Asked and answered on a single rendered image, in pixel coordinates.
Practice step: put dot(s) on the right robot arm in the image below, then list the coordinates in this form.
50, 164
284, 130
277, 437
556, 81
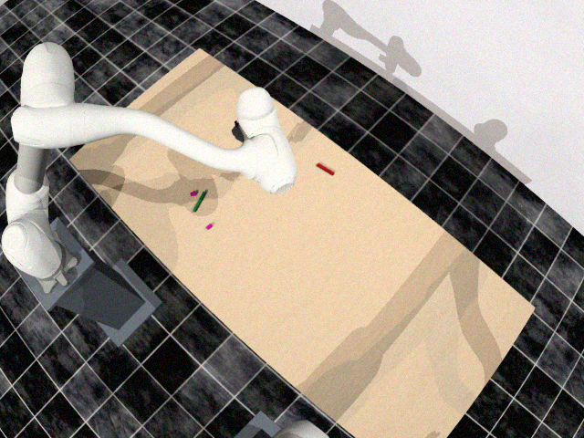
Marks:
300, 429

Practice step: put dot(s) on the dark red rod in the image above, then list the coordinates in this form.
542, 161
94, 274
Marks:
325, 169

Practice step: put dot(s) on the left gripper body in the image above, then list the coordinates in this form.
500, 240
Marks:
237, 133

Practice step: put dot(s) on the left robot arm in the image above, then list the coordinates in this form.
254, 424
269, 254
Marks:
50, 119

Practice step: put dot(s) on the dark green rod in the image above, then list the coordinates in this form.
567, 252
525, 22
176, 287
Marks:
199, 201

